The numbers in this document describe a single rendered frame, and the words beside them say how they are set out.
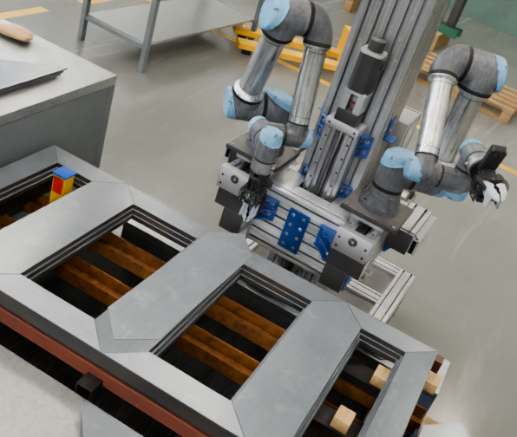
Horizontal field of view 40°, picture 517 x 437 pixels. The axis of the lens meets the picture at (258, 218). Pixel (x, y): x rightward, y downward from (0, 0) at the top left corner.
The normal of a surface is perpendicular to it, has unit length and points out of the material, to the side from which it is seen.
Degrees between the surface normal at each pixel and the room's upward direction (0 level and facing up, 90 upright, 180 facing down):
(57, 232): 0
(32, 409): 0
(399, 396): 0
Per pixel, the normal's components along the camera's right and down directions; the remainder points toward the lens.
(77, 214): 0.28, -0.81
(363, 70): -0.46, 0.36
